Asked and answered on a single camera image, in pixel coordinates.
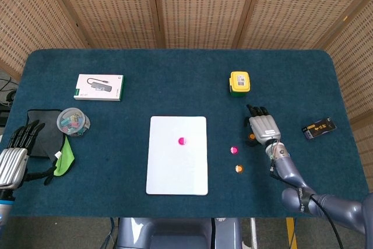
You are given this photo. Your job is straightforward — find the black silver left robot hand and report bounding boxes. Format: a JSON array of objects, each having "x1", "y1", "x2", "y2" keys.
[{"x1": 0, "y1": 120, "x2": 56, "y2": 190}]

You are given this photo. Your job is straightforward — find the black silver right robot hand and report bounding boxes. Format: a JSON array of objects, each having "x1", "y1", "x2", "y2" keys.
[{"x1": 244, "y1": 104, "x2": 282, "y2": 148}]

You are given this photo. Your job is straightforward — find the woven bamboo folding screen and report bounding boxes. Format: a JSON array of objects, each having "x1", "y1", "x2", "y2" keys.
[{"x1": 0, "y1": 0, "x2": 373, "y2": 191}]

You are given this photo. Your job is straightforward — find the grey robot torso base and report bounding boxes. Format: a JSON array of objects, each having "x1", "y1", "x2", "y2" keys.
[{"x1": 116, "y1": 217, "x2": 242, "y2": 249}]

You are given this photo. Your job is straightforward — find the white rectangular board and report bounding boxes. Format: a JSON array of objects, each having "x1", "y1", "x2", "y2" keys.
[{"x1": 145, "y1": 115, "x2": 209, "y2": 196}]

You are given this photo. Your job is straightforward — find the white table leg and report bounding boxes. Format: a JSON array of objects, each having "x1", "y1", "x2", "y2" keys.
[{"x1": 249, "y1": 218, "x2": 259, "y2": 249}]

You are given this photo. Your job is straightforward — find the white green usb hub box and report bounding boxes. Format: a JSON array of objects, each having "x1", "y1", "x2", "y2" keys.
[{"x1": 73, "y1": 73, "x2": 125, "y2": 101}]

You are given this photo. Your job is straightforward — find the blue cable under table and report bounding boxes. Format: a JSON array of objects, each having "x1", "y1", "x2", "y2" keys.
[{"x1": 104, "y1": 217, "x2": 118, "y2": 249}]

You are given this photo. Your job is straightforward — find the small black printed box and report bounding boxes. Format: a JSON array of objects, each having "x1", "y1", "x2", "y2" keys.
[{"x1": 301, "y1": 117, "x2": 337, "y2": 141}]

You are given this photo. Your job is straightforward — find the black cables and gear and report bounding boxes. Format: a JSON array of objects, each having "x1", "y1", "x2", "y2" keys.
[{"x1": 0, "y1": 76, "x2": 19, "y2": 127}]

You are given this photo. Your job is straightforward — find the clear jar of binder clips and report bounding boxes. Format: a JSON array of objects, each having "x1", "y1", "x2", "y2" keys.
[{"x1": 56, "y1": 107, "x2": 91, "y2": 138}]

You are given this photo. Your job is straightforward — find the blue felt table mat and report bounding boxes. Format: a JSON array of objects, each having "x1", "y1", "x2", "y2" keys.
[{"x1": 2, "y1": 48, "x2": 372, "y2": 218}]

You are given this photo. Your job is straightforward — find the grey and green cloth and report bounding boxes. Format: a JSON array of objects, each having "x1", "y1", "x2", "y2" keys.
[{"x1": 26, "y1": 108, "x2": 76, "y2": 177}]

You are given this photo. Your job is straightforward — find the yellow lidded green container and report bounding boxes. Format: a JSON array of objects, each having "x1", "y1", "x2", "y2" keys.
[{"x1": 228, "y1": 71, "x2": 251, "y2": 97}]

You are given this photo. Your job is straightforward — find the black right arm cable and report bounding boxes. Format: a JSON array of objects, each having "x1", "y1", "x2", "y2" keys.
[{"x1": 269, "y1": 143, "x2": 346, "y2": 249}]

